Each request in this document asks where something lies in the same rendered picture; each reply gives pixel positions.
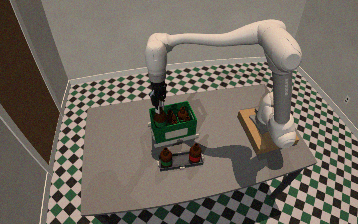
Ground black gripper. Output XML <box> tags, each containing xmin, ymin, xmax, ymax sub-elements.
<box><xmin>149</xmin><ymin>81</ymin><xmax>167</xmax><ymax>114</ymax></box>

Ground green crate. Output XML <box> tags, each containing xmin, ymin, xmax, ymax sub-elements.
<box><xmin>149</xmin><ymin>102</ymin><xmax>196</xmax><ymax>144</ymax></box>

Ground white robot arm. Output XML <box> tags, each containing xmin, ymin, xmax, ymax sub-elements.
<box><xmin>145</xmin><ymin>19</ymin><xmax>302</xmax><ymax>149</ymax></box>

